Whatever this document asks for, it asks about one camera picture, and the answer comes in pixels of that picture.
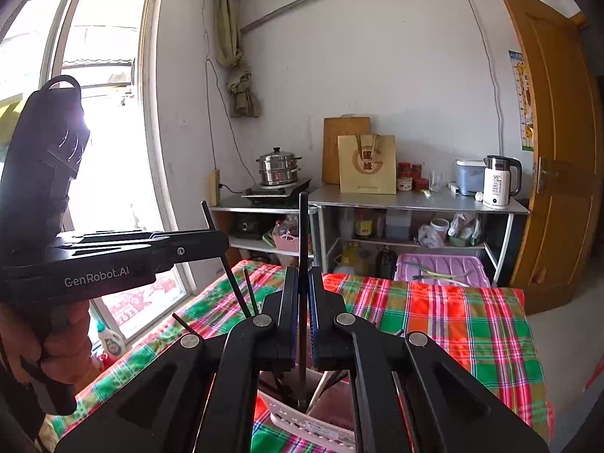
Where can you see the plaid tablecloth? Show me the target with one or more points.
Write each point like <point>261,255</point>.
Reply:
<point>484,329</point>

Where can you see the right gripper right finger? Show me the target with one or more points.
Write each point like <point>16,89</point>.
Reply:
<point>408,394</point>

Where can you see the clear drinking glass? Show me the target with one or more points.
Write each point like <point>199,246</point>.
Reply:
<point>435,181</point>

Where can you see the brown wooden door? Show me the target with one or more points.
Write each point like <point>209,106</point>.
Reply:
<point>568,121</point>

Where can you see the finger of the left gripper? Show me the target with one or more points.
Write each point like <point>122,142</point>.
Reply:
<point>174,247</point>
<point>111,237</point>

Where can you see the hanging green cloth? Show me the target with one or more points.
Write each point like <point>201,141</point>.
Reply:
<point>244,103</point>

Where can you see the steel kitchen shelf table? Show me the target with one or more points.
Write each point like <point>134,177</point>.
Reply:
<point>444,201</point>

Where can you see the wall power socket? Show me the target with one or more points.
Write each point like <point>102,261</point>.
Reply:
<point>214,187</point>

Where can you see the purple plastic storage lid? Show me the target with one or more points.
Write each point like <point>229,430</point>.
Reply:
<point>462,271</point>

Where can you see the person's left hand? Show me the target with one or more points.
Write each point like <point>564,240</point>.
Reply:
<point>69,350</point>

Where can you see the white electric kettle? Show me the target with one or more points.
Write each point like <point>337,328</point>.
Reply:
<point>502,180</point>

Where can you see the stainless steel steamer pot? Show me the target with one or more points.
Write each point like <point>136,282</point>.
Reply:
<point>278,168</point>

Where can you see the translucent blue storage container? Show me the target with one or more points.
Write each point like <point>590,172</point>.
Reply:
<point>470,176</point>

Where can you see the red lidded jar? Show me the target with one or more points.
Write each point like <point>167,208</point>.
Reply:
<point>405,177</point>

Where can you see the tan paper gift bag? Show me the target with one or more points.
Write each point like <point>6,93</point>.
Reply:
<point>367,164</point>

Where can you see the pink plastic utensil basket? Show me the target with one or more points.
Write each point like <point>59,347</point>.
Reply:
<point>329,424</point>

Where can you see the pink woven basket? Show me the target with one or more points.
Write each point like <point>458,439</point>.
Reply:
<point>286,242</point>

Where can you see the white window frame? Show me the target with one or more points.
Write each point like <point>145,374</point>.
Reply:
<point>110,48</point>

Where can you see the low steel side shelf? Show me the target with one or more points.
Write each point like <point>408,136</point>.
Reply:
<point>249,227</point>

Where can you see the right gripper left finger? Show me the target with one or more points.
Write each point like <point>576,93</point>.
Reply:
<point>199,395</point>

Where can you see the wall calendar poster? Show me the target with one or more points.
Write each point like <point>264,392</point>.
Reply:
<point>527,127</point>

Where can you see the black induction cooker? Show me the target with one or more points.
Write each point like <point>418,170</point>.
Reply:
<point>276,194</point>

